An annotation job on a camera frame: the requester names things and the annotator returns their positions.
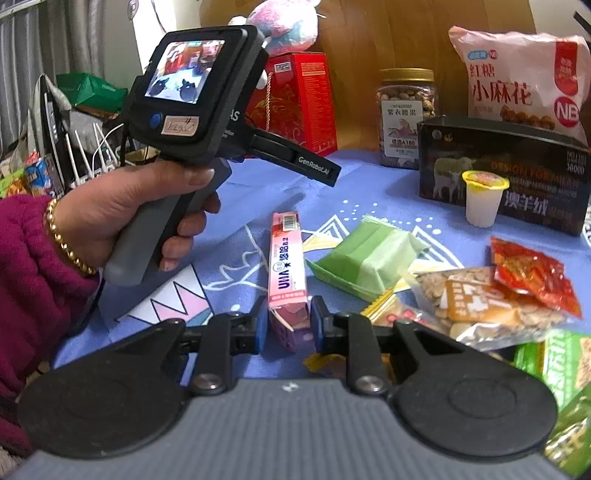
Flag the green cracker packet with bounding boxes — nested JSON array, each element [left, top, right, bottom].
[[513, 330, 591, 410]]

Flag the green pea snack packet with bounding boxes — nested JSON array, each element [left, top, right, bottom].
[[544, 384, 590, 479]]

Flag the pink UHA candy box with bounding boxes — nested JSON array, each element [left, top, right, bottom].
[[267, 211, 310, 353]]

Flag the magenta knit sleeve forearm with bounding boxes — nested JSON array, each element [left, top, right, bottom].
[[0, 195, 98, 453]]

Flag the person's left hand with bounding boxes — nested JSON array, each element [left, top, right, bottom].
[[53, 159, 223, 278]]

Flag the red gift box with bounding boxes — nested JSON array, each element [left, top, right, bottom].
[[246, 52, 338, 156]]

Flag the blue printed tablecloth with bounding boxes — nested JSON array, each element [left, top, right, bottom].
[[53, 150, 590, 367]]

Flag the orange label seed packet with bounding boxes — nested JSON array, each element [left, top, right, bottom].
[[404, 267, 575, 351]]

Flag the green bag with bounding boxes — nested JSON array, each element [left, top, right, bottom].
[[57, 72, 128, 113]]

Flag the pink blue plush toy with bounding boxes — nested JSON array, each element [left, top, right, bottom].
[[228, 0, 321, 58]]

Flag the yellow edge peanut packet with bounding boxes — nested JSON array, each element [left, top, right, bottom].
[[361, 289, 444, 333]]

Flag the red spicy snack packet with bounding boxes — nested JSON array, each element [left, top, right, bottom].
[[491, 237, 583, 319]]

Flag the green wrapped snack packet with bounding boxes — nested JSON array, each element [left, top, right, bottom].
[[308, 216, 429, 303]]

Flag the yellow lid jelly cup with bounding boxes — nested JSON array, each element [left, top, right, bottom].
[[462, 170, 510, 228]]

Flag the black wool storage box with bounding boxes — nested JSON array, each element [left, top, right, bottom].
[[418, 116, 590, 236]]

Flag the pink twisted dough snack bag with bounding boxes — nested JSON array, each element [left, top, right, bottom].
[[449, 26, 590, 144]]

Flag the white cables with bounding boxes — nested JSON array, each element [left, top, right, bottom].
[[43, 91, 126, 183]]

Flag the gold bead bracelet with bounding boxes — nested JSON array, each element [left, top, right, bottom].
[[44, 197, 99, 277]]

